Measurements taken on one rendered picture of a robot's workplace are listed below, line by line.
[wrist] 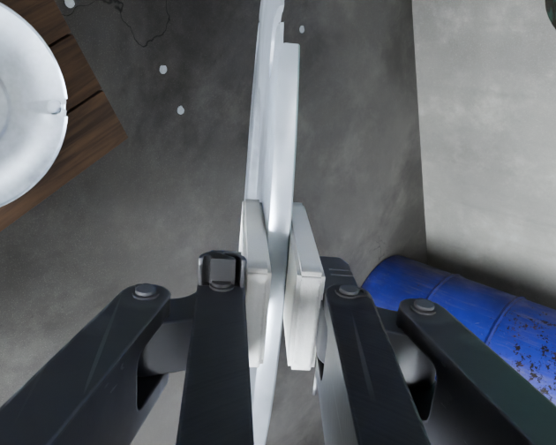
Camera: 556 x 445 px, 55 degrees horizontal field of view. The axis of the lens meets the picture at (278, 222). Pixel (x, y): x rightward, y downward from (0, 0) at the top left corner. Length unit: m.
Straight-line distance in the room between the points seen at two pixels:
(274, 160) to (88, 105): 0.76
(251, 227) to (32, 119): 0.70
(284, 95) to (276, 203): 0.04
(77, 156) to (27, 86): 0.14
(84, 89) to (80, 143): 0.08
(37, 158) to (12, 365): 0.69
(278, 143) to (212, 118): 1.36
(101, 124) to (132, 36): 0.47
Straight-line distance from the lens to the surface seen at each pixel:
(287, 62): 0.19
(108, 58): 1.34
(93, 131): 0.93
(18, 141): 0.85
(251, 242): 0.16
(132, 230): 1.45
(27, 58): 0.84
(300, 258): 0.15
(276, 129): 0.18
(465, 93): 2.32
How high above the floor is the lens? 1.15
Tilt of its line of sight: 39 degrees down
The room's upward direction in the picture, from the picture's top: 110 degrees clockwise
